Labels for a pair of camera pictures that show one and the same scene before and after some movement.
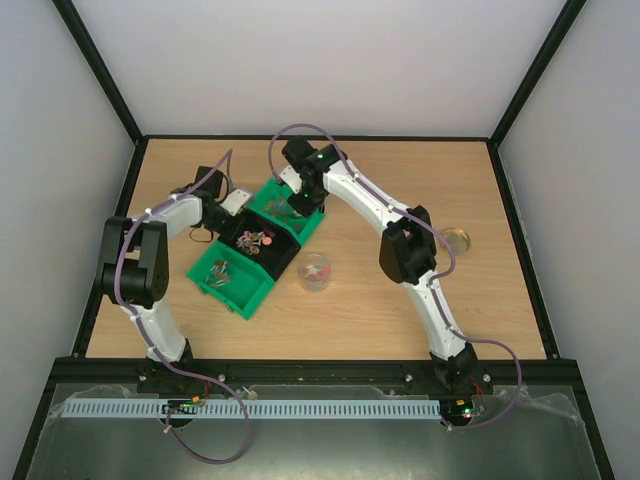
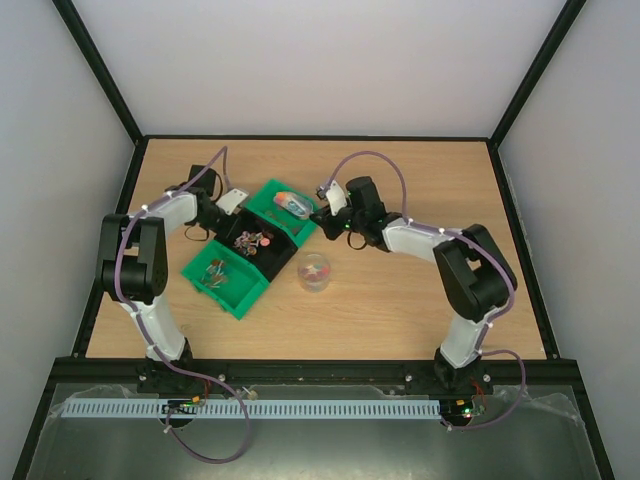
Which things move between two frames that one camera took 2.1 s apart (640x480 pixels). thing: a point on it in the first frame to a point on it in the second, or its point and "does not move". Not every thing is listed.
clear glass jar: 314,272 does not move
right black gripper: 304,201 to 326,220
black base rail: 310,372 does not move
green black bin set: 257,244 does not move
